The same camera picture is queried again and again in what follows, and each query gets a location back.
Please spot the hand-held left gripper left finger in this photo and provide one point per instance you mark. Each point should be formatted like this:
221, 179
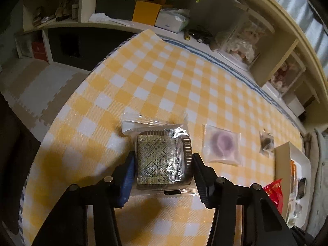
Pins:
126, 182

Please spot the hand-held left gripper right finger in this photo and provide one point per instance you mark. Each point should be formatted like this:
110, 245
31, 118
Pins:
205, 184

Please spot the square tart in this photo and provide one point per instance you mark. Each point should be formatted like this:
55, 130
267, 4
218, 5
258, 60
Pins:
161, 158

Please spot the red snack packet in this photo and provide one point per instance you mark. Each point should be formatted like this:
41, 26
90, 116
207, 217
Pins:
275, 193

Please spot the white cardboard tray box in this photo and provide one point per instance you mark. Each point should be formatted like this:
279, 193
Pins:
284, 164

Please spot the orange snack packet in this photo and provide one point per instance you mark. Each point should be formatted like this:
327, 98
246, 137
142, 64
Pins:
294, 171

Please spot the black packet with red round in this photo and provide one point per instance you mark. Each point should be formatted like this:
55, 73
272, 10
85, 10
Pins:
302, 187

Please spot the clear purple pastry packet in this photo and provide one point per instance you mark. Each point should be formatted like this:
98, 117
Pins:
221, 144

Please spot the small dark candy packet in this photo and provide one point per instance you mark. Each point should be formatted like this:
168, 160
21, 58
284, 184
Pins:
266, 142

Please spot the yellow checked cloth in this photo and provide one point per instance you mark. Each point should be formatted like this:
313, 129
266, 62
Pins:
153, 82

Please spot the folded beige blanket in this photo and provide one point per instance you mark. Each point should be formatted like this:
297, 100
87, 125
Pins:
319, 158

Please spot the small white box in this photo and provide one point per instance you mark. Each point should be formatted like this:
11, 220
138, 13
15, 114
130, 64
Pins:
294, 105

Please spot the beige foam floor mat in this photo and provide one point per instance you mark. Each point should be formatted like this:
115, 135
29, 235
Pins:
38, 94

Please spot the red doll in clear case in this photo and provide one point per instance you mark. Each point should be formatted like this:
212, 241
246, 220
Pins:
284, 76

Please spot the white doll in clear case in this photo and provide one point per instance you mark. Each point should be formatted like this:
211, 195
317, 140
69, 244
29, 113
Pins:
240, 46

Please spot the cream wooden low shelf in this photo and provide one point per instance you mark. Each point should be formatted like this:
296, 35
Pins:
279, 61

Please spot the red box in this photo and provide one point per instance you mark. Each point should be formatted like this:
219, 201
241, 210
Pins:
39, 51

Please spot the white crumpled paper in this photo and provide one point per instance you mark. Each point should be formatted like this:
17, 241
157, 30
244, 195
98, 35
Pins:
102, 17

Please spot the white tissue box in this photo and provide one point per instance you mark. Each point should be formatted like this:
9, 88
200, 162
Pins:
169, 20

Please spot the orange box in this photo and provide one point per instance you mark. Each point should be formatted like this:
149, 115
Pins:
147, 12

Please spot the dark grey box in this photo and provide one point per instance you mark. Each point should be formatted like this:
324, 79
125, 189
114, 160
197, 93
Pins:
115, 9

